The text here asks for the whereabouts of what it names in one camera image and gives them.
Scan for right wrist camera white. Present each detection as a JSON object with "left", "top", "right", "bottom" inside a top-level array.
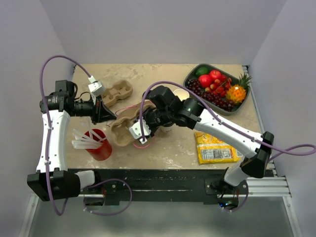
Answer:
[{"left": 128, "top": 121, "right": 151, "bottom": 144}]

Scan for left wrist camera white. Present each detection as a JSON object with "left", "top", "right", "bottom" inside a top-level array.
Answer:
[{"left": 88, "top": 76, "right": 106, "bottom": 97}]

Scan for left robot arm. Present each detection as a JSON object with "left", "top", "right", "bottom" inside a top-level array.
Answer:
[{"left": 27, "top": 76, "right": 117, "bottom": 201}]

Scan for brown paper bag pink handles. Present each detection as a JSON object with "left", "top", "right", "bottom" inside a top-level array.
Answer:
[{"left": 106, "top": 98, "right": 158, "bottom": 149}]

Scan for cardboard cup carrier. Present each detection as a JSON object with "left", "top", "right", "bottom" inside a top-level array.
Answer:
[
  {"left": 102, "top": 80, "right": 133, "bottom": 107},
  {"left": 109, "top": 103, "right": 157, "bottom": 146}
]

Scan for red cherries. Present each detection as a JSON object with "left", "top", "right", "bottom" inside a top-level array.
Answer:
[{"left": 205, "top": 75, "right": 232, "bottom": 97}]

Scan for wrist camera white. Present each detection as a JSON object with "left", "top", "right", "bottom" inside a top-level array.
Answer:
[
  {"left": 128, "top": 121, "right": 151, "bottom": 144},
  {"left": 88, "top": 76, "right": 106, "bottom": 97}
]

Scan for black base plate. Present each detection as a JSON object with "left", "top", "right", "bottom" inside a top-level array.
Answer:
[{"left": 80, "top": 169, "right": 233, "bottom": 205}]

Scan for red straw holder cup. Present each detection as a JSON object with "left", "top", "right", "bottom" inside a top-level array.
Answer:
[{"left": 86, "top": 128, "right": 112, "bottom": 161}]

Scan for toy pineapple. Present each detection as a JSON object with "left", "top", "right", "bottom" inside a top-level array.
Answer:
[{"left": 226, "top": 74, "right": 252, "bottom": 104}]

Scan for green lime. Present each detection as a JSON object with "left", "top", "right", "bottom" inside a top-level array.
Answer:
[{"left": 196, "top": 67, "right": 209, "bottom": 77}]

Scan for white wrapped straws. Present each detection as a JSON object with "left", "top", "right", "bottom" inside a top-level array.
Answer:
[{"left": 72, "top": 121, "right": 107, "bottom": 150}]

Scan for yellow snack bag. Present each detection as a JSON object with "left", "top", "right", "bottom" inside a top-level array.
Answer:
[{"left": 195, "top": 132, "right": 244, "bottom": 164}]

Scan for black coffee lid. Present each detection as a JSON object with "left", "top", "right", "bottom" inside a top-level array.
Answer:
[{"left": 142, "top": 90, "right": 151, "bottom": 100}]

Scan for grey fruit tray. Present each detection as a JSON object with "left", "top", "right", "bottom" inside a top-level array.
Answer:
[{"left": 184, "top": 64, "right": 252, "bottom": 116}]

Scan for white paper cup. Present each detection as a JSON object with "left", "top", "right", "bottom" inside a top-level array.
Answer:
[
  {"left": 160, "top": 123, "right": 173, "bottom": 133},
  {"left": 173, "top": 88, "right": 190, "bottom": 101}
]

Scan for red apple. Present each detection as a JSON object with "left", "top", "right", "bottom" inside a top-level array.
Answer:
[
  {"left": 198, "top": 75, "right": 212, "bottom": 88},
  {"left": 209, "top": 70, "right": 222, "bottom": 81}
]

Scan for dark red grapes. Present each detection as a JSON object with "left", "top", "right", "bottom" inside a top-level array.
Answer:
[{"left": 184, "top": 79, "right": 235, "bottom": 112}]

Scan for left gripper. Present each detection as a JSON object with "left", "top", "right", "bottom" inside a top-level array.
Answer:
[{"left": 72, "top": 93, "right": 117, "bottom": 124}]

